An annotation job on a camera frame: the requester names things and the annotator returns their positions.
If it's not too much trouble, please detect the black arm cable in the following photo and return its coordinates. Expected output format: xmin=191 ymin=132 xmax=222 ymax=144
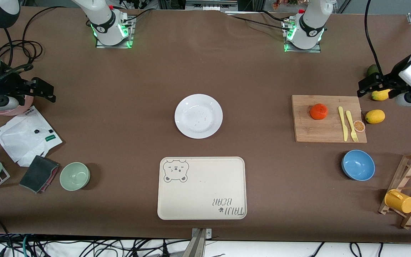
xmin=0 ymin=64 xmax=35 ymax=77
xmin=364 ymin=0 xmax=384 ymax=75

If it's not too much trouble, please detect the blue bowl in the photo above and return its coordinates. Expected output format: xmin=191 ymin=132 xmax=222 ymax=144
xmin=341 ymin=150 xmax=376 ymax=181

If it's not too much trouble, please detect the yellow mug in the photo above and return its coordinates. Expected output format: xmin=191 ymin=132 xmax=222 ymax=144
xmin=384 ymin=189 xmax=411 ymax=214

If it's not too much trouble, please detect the pale green bowl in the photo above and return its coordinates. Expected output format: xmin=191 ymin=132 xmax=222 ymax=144
xmin=59 ymin=162 xmax=91 ymax=192

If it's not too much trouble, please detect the coiled black cable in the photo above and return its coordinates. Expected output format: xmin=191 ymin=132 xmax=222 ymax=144
xmin=0 ymin=6 xmax=67 ymax=70

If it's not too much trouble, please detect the yellow plastic fork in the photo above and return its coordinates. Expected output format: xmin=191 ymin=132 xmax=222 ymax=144
xmin=345 ymin=110 xmax=359 ymax=143

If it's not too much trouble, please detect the black base cable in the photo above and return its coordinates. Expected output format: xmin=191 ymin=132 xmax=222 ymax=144
xmin=120 ymin=9 xmax=152 ymax=24
xmin=225 ymin=12 xmax=288 ymax=31

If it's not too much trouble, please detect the white plastic bag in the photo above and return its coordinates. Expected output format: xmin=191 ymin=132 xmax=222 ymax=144
xmin=0 ymin=106 xmax=63 ymax=167

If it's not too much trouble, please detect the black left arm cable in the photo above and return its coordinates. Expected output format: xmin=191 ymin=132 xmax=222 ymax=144
xmin=364 ymin=0 xmax=384 ymax=75

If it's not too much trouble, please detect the grey folded cloth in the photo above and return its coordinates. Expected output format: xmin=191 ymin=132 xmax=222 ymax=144
xmin=19 ymin=155 xmax=60 ymax=194

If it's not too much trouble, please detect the orange mandarin fruit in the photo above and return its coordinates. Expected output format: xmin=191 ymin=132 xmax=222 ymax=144
xmin=310 ymin=104 xmax=329 ymax=120

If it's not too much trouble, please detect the yellow lemon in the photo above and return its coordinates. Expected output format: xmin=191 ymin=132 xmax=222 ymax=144
xmin=371 ymin=89 xmax=392 ymax=101
xmin=365 ymin=109 xmax=386 ymax=125

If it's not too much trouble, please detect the yellow plastic knife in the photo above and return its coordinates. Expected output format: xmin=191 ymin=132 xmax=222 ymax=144
xmin=338 ymin=106 xmax=349 ymax=142

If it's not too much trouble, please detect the white round plate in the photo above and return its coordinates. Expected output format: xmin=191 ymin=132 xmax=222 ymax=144
xmin=174 ymin=94 xmax=223 ymax=139

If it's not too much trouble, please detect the grey metal box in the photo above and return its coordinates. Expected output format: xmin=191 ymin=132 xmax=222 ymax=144
xmin=185 ymin=0 xmax=238 ymax=11

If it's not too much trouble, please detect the metal table clamp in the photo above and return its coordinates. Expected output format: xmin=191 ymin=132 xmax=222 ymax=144
xmin=182 ymin=228 xmax=213 ymax=257

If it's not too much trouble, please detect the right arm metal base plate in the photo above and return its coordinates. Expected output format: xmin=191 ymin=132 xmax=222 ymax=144
xmin=96 ymin=16 xmax=135 ymax=49

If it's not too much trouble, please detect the bamboo cutting board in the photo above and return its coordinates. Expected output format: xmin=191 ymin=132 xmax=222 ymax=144
xmin=291 ymin=95 xmax=367 ymax=143

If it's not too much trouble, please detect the cream bear print tray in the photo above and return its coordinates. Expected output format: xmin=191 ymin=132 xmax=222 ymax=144
xmin=157 ymin=156 xmax=248 ymax=220

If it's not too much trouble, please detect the wooden mug rack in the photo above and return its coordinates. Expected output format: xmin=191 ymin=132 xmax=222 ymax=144
xmin=378 ymin=151 xmax=411 ymax=230

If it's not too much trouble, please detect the pink bowl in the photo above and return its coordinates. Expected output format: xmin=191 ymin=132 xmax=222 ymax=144
xmin=0 ymin=95 xmax=35 ymax=116

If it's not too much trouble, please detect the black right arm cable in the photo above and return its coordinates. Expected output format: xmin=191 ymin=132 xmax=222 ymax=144
xmin=0 ymin=64 xmax=35 ymax=77

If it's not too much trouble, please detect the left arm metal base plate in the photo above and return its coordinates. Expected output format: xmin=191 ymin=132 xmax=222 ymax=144
xmin=283 ymin=20 xmax=322 ymax=53

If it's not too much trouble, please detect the teal floor cable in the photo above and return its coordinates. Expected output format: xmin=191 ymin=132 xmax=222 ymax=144
xmin=22 ymin=234 xmax=32 ymax=257

